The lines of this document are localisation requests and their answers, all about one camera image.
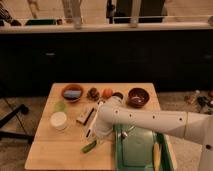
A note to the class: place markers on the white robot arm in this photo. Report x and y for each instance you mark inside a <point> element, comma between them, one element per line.
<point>190,126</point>

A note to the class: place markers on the dark red bowl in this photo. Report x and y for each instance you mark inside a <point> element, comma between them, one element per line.
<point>137,97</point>

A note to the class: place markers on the small green cup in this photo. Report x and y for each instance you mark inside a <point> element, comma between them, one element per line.
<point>118,94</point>

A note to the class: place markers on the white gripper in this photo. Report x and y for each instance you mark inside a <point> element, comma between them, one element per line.
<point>102,129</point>

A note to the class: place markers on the green pepper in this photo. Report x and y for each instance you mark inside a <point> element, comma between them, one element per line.
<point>89,147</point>

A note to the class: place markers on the clutter of bottles on floor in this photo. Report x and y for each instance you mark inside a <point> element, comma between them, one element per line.
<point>205,105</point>

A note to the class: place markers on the metal spoon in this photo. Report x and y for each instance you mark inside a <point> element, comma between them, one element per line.
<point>124,134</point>

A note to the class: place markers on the light green round lid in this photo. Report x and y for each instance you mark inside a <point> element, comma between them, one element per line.
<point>60,106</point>

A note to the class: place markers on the yellow corn cob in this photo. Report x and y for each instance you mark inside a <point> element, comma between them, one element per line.
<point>156,156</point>

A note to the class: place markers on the wooden table board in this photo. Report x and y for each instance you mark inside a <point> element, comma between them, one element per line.
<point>60,150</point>

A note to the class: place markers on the orange bowl with blue sponge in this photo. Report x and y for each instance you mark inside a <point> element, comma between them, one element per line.
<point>72,93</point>

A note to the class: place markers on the green plastic tray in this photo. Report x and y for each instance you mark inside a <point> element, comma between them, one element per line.
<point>135,152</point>

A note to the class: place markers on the orange fruit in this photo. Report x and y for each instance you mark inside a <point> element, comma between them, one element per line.
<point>107,93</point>

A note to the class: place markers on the brown pine cone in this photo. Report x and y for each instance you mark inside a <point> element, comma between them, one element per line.
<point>93,94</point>

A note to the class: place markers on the white round container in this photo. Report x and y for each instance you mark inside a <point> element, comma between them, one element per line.
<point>58,120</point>

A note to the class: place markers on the brown wooden block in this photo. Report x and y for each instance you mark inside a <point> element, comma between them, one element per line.
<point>85,115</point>

